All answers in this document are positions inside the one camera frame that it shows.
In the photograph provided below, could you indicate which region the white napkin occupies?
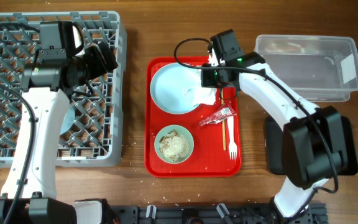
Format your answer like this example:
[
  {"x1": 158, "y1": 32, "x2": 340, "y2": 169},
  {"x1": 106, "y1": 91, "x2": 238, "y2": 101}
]
[{"x1": 183, "y1": 68, "x2": 217, "y2": 106}]

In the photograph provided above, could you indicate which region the red snack wrapper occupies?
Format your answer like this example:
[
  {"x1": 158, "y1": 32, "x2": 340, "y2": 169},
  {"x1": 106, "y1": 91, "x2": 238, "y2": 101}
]
[{"x1": 199, "y1": 104, "x2": 236, "y2": 126}]

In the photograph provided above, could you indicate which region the light blue cup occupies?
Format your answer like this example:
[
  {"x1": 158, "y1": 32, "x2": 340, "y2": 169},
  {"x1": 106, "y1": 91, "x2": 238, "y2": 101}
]
[{"x1": 60, "y1": 105, "x2": 75, "y2": 135}]

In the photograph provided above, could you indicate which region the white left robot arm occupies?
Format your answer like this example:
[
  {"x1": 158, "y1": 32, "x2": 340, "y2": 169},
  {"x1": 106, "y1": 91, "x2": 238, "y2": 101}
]
[{"x1": 0, "y1": 43, "x2": 118, "y2": 223}]

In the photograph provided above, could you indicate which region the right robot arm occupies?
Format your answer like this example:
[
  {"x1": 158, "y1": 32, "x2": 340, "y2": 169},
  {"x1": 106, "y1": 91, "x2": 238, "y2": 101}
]
[{"x1": 201, "y1": 50, "x2": 349, "y2": 222}]

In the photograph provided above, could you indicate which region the grey plastic dishwasher rack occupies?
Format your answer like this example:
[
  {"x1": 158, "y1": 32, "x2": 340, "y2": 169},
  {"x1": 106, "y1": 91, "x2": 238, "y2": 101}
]
[{"x1": 0, "y1": 11, "x2": 127, "y2": 168}]

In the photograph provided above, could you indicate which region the clear plastic waste bin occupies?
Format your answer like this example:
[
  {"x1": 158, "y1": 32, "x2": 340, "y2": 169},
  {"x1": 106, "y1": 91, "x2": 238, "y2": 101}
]
[{"x1": 254, "y1": 34, "x2": 358, "y2": 102}]

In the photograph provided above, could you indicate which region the light blue plate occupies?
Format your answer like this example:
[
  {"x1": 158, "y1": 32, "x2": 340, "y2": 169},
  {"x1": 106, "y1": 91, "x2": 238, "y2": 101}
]
[{"x1": 150, "y1": 63, "x2": 201, "y2": 115}]

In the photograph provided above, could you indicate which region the wooden chopstick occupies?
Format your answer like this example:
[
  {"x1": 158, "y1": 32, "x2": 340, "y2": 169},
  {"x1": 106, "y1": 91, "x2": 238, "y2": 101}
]
[{"x1": 220, "y1": 88, "x2": 226, "y2": 151}]

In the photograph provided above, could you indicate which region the white plastic fork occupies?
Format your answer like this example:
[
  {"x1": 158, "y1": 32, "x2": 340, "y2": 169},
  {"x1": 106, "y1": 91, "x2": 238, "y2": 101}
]
[{"x1": 227, "y1": 116, "x2": 237, "y2": 160}]

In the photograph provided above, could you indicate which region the red plastic tray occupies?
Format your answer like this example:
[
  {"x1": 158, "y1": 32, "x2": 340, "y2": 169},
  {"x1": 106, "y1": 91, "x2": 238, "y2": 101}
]
[{"x1": 144, "y1": 57, "x2": 242, "y2": 178}]

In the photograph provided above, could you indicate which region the green bowl with rice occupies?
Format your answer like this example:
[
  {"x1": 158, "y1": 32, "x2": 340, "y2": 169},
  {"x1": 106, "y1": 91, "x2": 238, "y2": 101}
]
[{"x1": 154, "y1": 124, "x2": 195, "y2": 164}]

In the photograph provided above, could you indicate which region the black plastic tray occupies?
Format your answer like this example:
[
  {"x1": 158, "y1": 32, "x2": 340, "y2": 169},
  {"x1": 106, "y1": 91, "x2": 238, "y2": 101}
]
[{"x1": 264, "y1": 116, "x2": 358, "y2": 175}]

